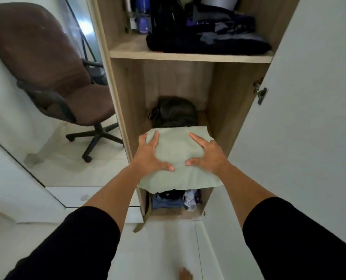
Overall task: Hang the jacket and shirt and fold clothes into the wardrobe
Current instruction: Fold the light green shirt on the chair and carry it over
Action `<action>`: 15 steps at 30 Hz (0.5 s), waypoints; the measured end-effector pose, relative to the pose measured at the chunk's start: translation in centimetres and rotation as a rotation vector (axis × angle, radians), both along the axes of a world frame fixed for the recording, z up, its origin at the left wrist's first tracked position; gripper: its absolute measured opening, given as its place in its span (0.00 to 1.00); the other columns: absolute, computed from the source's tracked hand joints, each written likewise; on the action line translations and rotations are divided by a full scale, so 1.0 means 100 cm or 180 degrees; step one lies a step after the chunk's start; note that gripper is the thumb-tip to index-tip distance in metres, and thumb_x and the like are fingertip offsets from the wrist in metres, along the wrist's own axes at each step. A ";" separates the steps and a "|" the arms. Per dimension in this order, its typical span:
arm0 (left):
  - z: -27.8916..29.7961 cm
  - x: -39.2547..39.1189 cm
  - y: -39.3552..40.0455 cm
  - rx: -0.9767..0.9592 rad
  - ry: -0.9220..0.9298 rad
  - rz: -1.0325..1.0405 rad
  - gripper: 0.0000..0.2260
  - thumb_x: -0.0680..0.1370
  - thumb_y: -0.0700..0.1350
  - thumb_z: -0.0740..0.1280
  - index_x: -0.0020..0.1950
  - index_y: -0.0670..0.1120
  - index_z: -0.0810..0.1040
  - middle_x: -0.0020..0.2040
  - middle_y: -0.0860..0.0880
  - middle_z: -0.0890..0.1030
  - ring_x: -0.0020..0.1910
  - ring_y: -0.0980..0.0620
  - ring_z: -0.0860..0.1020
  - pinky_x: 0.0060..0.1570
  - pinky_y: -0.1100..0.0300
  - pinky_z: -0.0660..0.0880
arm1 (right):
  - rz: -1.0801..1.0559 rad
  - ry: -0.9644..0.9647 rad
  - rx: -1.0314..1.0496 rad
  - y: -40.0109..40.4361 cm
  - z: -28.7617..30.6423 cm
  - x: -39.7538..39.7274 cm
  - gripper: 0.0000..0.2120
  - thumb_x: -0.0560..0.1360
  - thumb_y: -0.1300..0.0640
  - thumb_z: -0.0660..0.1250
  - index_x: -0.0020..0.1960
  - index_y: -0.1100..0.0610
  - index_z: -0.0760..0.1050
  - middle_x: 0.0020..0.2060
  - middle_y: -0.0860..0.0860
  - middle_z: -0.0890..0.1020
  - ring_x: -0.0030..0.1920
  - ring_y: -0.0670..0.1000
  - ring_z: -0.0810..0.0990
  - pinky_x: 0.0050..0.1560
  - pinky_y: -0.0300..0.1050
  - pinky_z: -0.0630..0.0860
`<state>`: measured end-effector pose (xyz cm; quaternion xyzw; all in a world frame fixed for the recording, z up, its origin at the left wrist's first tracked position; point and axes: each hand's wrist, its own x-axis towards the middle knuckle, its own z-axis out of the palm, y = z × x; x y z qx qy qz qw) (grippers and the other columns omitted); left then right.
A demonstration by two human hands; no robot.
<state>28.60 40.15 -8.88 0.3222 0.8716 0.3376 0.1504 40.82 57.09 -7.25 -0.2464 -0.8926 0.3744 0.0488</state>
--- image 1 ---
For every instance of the pile of dark folded clothes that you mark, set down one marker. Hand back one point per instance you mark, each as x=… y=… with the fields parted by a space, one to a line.
x=219 y=40

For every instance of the blue folded garment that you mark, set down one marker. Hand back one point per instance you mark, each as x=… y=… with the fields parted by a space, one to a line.
x=167 y=202

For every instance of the wooden wardrobe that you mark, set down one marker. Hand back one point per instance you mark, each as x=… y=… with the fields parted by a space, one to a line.
x=175 y=81

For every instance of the person's right hand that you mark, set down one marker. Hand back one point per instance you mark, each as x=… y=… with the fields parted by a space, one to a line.
x=212 y=158

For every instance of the metal door hinge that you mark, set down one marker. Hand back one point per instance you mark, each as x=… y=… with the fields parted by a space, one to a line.
x=260 y=91

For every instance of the grey round container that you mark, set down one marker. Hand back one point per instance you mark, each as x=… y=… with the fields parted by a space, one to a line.
x=219 y=2

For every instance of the person's left middle finger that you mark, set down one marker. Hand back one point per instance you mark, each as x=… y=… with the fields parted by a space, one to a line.
x=142 y=140

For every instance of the white wardrobe door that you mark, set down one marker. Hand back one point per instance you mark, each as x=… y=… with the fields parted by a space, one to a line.
x=304 y=142

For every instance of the dark grey garment bundle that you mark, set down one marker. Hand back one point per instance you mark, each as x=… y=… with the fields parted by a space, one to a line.
x=175 y=112

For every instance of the person's black left sleeve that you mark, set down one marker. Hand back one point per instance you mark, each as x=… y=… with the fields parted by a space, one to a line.
x=73 y=247

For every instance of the black bag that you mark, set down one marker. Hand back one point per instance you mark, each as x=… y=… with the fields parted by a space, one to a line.
x=167 y=17

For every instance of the purple cloth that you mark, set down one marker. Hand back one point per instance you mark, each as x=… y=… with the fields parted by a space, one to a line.
x=199 y=196

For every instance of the person's bare foot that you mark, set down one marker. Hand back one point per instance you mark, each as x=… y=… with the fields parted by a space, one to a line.
x=185 y=274

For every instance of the person's right forearm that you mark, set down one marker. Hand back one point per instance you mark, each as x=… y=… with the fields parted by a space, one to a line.
x=244 y=192

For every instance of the person's left forearm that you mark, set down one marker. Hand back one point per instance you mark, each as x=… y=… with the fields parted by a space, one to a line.
x=116 y=195

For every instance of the person's left hand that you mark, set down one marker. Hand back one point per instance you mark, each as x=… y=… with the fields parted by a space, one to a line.
x=145 y=161

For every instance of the person's black right sleeve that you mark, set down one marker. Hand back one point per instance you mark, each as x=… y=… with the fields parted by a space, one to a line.
x=295 y=242

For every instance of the light grey crumpled cloth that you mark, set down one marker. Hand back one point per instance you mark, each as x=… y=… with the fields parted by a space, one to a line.
x=190 y=201

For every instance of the person's left thumb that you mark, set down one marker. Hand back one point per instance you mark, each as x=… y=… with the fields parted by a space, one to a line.
x=165 y=166

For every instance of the person's right thumb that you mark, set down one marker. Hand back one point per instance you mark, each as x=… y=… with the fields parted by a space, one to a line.
x=193 y=162

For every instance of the blue bottle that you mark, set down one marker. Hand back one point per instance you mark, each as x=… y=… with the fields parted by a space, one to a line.
x=143 y=14

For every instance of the slim clear bottle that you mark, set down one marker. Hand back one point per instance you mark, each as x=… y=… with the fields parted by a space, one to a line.
x=129 y=16

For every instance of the pale green cloth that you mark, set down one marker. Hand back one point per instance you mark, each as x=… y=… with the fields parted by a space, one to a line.
x=177 y=148

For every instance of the brown office chair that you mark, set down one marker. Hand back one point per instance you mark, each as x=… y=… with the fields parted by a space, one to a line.
x=53 y=69

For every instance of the person's black sleeve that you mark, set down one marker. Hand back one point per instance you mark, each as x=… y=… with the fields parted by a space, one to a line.
x=295 y=242
x=73 y=247

